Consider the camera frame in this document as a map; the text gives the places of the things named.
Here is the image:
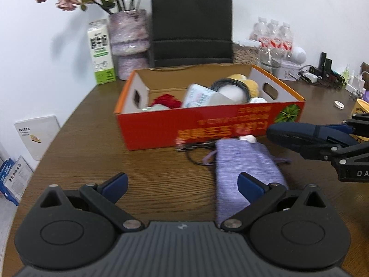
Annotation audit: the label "black braided cable coil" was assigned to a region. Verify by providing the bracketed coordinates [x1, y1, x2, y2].
[210, 78, 250, 103]

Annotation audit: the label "thin black cable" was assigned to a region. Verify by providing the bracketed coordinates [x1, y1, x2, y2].
[176, 142, 220, 166]

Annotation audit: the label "translucent white plastic jar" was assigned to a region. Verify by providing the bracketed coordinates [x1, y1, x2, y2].
[182, 84, 235, 108]

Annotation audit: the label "white round speaker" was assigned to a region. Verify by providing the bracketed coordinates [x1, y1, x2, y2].
[290, 46, 307, 64]

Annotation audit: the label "red fabric flower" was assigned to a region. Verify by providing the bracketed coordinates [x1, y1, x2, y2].
[150, 93, 182, 109]

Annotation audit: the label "black paper bag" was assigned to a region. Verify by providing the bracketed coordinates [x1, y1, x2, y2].
[151, 0, 234, 68]

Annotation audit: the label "purple marbled vase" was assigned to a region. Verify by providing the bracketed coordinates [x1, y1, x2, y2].
[108, 9, 150, 81]

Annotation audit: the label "pale tin box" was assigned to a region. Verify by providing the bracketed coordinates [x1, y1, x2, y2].
[277, 60, 302, 81]

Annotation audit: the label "clear pellet storage container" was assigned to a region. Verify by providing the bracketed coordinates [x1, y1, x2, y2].
[233, 39, 261, 64]

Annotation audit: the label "white flat carton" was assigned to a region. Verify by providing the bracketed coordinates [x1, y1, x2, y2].
[14, 115, 61, 160]

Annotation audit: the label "empty glass jar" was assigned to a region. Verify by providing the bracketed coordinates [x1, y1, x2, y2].
[258, 46, 284, 74]

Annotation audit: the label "green white milk carton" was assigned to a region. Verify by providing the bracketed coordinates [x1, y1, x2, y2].
[87, 19, 117, 85]

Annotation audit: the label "black upright device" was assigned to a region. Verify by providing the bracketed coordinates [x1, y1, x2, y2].
[319, 52, 333, 74]

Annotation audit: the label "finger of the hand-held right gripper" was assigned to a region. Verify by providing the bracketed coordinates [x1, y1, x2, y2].
[315, 112, 369, 148]
[300, 144, 369, 168]

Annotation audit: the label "yellow paper cup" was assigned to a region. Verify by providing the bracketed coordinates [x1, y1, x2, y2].
[352, 98, 369, 119]

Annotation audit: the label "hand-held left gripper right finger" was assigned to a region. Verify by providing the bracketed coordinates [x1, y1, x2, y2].
[220, 172, 327, 233]

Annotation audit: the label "lavender fabric pouch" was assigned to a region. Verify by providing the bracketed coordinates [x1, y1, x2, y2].
[202, 138, 292, 228]

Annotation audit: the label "brown paper bag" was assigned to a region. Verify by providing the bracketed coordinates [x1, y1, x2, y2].
[360, 62, 369, 88]

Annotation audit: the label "orange cardboard box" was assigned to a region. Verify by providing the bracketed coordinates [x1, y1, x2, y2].
[114, 63, 306, 151]

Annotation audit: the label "yellow plush toy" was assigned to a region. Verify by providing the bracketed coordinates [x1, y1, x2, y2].
[226, 74, 260, 98]

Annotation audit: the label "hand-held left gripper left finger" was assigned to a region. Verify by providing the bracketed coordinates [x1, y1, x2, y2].
[39, 172, 145, 233]

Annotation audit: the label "blue white carton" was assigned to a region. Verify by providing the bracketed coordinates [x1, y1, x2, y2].
[0, 158, 15, 198]

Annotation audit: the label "wooden desktop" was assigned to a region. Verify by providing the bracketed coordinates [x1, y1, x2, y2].
[7, 73, 369, 277]

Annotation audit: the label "dark zipper case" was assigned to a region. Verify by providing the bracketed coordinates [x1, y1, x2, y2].
[266, 122, 332, 158]

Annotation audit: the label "blue white booklets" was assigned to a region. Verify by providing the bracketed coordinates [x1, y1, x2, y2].
[4, 156, 33, 205]

